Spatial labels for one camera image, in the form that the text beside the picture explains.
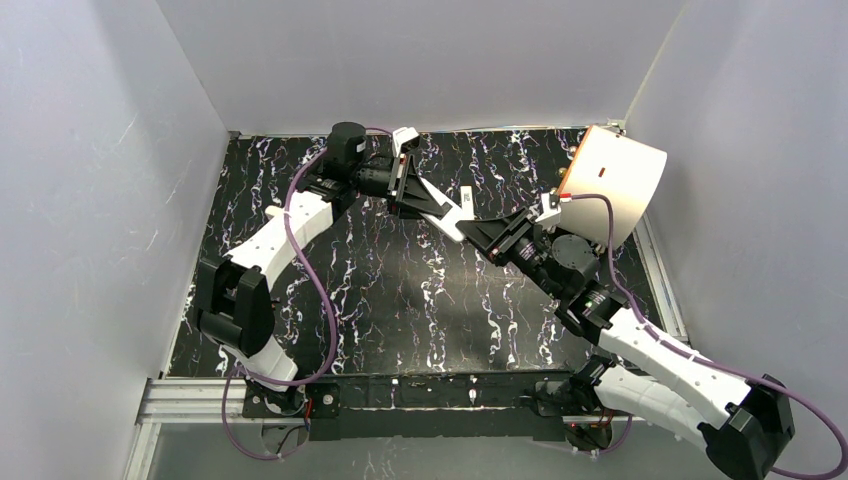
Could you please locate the red and white remote control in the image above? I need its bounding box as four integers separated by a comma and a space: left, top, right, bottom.
422, 179, 475, 243

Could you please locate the long white remote control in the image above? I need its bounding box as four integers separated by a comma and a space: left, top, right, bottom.
460, 185, 474, 212

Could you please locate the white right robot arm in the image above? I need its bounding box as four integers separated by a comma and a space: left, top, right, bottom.
457, 209, 794, 479

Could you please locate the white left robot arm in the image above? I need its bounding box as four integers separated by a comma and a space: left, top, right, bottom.
190, 122, 473, 392

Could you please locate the white round stool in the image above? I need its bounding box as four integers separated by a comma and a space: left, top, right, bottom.
557, 126, 668, 249

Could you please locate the small white plastic object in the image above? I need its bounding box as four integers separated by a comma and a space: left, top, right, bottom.
265, 205, 283, 218

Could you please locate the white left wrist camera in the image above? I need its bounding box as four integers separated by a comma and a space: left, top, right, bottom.
391, 127, 420, 158

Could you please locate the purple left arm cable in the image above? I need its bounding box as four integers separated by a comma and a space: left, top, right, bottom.
220, 127, 395, 463

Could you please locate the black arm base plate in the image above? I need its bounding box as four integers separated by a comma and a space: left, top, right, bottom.
241, 370, 637, 444

